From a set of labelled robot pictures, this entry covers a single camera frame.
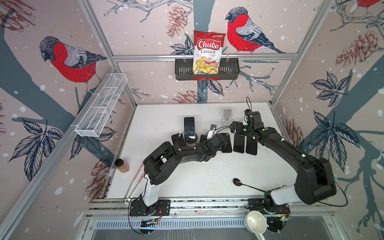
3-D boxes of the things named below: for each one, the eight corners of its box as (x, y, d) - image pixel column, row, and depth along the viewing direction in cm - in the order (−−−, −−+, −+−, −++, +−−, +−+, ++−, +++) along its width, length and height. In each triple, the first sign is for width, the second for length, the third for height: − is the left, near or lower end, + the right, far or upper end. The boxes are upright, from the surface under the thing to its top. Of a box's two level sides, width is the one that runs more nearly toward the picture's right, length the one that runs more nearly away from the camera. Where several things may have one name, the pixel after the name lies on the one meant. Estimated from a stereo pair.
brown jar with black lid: (120, 173, 87) (113, 166, 80) (123, 165, 90) (116, 158, 83) (128, 173, 87) (121, 166, 80) (130, 165, 90) (124, 158, 83)
